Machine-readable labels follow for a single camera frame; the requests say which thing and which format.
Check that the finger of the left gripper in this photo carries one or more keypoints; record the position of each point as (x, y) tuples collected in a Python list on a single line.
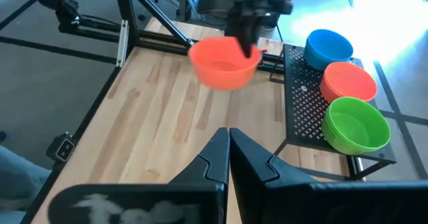
[(239, 26), (252, 30)]

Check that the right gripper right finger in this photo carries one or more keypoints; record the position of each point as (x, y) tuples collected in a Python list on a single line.
[(254, 184)]

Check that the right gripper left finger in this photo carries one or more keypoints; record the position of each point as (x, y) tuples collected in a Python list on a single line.
[(214, 170)]

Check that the orange plastic mini bowl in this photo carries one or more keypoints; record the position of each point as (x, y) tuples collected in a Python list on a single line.
[(326, 95), (349, 80), (217, 70)]

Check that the blue plastic mini bowl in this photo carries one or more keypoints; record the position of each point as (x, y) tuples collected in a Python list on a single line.
[(314, 60), (329, 47), (322, 67)]

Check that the green plastic mini bowl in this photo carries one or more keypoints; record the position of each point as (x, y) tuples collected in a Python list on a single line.
[(326, 134), (357, 123), (326, 137), (334, 147)]

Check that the black stand with legs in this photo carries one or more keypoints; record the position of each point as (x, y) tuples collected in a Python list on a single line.
[(183, 3)]

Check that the small silver screw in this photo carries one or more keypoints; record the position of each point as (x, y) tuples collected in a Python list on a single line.
[(303, 88)]

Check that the black perforated metal rack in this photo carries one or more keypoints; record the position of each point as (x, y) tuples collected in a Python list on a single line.
[(301, 117)]

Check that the person's leg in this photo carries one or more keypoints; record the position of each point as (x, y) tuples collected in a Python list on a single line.
[(20, 184)]

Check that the black aluminium extrusion frame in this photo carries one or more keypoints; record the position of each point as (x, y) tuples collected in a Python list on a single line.
[(125, 10)]

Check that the grey metal bracket plate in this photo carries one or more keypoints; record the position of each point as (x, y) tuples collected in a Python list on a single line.
[(122, 43)]

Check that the black table-level camera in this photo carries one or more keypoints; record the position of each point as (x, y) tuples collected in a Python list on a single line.
[(60, 148)]

